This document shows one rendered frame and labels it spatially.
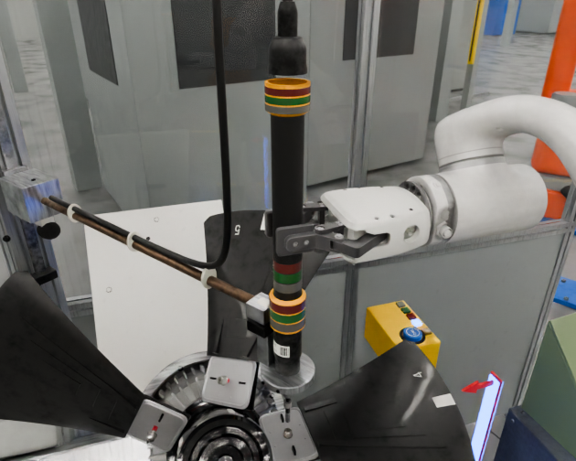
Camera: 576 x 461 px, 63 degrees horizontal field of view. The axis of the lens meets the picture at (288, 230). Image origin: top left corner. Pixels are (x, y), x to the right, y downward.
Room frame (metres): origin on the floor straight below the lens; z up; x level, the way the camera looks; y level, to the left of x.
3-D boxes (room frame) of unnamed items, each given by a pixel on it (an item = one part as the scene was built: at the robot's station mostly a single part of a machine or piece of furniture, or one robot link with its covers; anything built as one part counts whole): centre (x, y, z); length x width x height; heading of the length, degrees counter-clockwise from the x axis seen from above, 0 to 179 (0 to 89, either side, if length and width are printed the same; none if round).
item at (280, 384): (0.46, 0.01, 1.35); 0.09 x 0.07 x 0.10; 52
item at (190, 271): (0.64, 0.24, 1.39); 0.54 x 0.01 x 0.01; 52
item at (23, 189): (0.84, 0.50, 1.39); 0.10 x 0.07 x 0.08; 52
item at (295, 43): (0.46, 0.00, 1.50); 0.04 x 0.04 x 0.46
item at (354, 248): (0.44, -0.08, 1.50); 0.08 x 0.06 x 0.01; 167
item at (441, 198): (0.51, -0.16, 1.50); 0.09 x 0.03 x 0.08; 17
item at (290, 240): (0.43, -0.02, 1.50); 0.07 x 0.03 x 0.03; 107
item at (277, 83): (0.46, 0.00, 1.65); 0.04 x 0.04 x 0.03
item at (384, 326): (0.84, -0.26, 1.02); 0.16 x 0.10 x 0.11; 17
